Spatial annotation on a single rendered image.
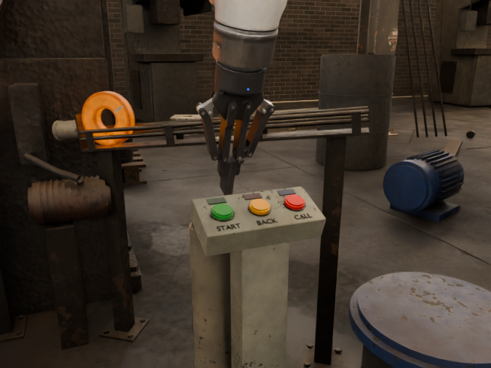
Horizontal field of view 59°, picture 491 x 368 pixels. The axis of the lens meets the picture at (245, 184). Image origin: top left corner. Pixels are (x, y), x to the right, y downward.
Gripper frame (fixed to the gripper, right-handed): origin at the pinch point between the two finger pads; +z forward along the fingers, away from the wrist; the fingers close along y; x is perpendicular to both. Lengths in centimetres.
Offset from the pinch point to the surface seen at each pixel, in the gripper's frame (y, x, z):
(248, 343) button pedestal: -3.8, 12.7, 33.1
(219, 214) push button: 1.2, 1.3, 7.8
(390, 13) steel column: -291, -329, 56
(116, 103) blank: 13, -57, 14
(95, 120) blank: 19, -59, 20
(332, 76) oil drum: -161, -212, 74
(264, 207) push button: -7.7, 1.1, 7.8
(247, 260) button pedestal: -3.5, 6.3, 15.7
